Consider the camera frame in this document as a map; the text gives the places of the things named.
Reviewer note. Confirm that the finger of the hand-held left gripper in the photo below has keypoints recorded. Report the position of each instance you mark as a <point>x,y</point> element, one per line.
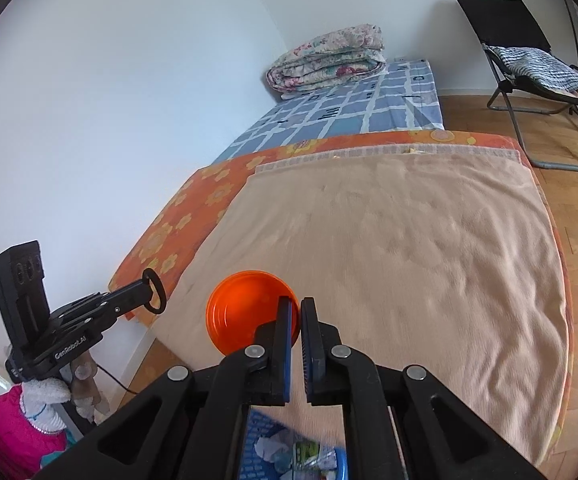
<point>131,296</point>

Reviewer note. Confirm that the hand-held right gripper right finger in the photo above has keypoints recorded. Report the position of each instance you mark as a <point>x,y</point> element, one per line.
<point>309,355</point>

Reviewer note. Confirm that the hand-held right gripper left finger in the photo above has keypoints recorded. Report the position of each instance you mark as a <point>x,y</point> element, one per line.
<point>285,350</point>

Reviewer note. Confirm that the orange plastic cup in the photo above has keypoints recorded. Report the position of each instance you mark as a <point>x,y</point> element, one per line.
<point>239,310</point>

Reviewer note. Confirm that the blue plastic basket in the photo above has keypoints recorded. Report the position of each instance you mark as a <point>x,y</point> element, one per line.
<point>254,440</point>

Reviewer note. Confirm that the person's left hand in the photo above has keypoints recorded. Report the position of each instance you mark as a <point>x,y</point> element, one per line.
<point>44,391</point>

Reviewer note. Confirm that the orange floral mattress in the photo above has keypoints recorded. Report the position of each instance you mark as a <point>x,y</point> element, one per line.
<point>184,220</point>

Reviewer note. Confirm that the blue plaid bed sheet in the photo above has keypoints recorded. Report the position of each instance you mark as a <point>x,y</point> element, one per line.
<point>349,105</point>

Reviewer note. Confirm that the folded floral quilt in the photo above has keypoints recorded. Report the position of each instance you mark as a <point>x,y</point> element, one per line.
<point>329,55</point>

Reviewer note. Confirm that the blue striped cloth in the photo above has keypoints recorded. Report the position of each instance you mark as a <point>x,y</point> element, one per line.
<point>534,62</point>

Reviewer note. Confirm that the black folding chair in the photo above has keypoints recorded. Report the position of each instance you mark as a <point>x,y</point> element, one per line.
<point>499,15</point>

